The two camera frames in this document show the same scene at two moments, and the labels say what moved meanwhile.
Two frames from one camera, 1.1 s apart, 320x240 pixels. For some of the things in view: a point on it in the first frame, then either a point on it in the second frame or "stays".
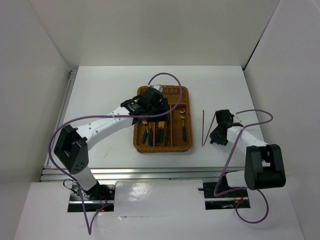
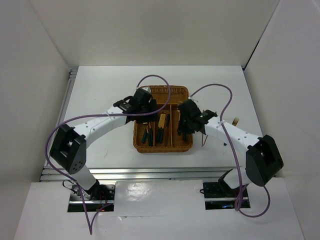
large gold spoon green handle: [150, 134] stays
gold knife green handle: [161, 125] stays
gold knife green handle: [159, 135] stays
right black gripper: [214, 136] to [182, 128]
